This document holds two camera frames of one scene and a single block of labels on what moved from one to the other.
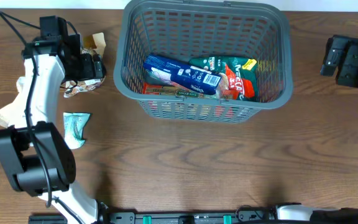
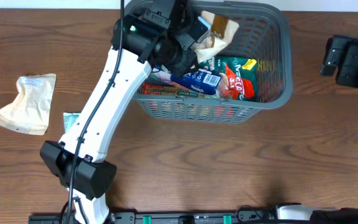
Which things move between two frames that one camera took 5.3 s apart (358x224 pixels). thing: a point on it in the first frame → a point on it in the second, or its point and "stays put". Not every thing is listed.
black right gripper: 354,53 stays put
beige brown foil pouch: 97,43 → 223,30
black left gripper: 85,70 → 189,60
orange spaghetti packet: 174,89 stays put
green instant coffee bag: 241,73 stays put
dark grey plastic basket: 189,29 stays put
